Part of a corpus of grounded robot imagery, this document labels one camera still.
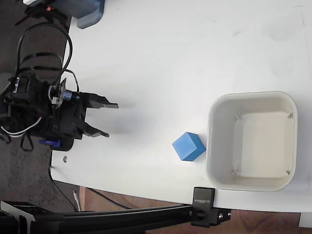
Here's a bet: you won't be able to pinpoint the blue-gray device base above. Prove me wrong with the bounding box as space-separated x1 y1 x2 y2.
52 0 106 30

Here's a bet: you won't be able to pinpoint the black table clamp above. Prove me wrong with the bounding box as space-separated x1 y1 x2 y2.
190 187 232 228

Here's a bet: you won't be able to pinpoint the white arm wires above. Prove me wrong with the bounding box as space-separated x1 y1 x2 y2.
0 117 43 137

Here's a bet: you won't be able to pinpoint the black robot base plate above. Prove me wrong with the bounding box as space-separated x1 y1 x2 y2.
39 136 75 152

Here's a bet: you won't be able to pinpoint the black six-joint robot arm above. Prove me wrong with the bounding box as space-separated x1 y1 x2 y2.
0 73 63 145

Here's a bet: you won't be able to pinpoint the white square plastic bin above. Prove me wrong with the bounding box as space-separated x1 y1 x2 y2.
205 91 298 192

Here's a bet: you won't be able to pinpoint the blue base clamp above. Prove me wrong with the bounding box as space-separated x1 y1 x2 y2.
39 138 61 148

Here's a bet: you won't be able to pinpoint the white table leg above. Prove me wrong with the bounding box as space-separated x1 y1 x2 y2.
298 212 312 229

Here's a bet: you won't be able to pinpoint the small wrist camera board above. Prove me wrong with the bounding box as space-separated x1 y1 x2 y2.
47 78 81 108

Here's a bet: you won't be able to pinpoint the black stand with orange button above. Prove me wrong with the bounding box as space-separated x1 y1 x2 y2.
14 4 72 32

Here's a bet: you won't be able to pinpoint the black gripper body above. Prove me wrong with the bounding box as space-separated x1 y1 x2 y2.
51 92 89 141

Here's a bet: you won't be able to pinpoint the blue cube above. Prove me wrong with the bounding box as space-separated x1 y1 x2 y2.
172 132 207 162

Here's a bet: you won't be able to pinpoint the black aluminium rail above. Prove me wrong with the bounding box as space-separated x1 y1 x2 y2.
0 200 195 234

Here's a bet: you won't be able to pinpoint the thick black looped cable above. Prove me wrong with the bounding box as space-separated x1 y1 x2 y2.
13 22 74 82

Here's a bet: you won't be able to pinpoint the black floor cable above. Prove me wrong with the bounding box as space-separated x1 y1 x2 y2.
49 167 77 212

